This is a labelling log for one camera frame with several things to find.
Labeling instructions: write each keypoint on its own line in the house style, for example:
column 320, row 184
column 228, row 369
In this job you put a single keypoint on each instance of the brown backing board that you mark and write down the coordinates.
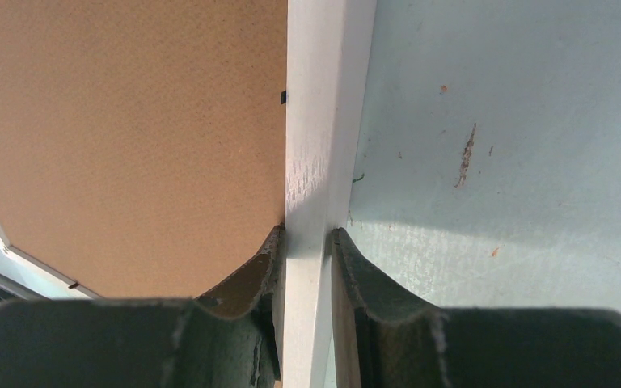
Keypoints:
column 142, row 143

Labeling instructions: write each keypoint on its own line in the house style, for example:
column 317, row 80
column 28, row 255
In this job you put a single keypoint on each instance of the white picture frame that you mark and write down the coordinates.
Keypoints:
column 328, row 44

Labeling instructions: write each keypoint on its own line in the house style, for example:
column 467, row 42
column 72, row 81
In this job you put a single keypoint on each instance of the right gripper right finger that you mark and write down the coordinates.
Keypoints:
column 386, row 336

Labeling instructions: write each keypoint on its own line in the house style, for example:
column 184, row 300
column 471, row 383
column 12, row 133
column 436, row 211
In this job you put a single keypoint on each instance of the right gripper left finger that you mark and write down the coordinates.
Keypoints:
column 223, row 338

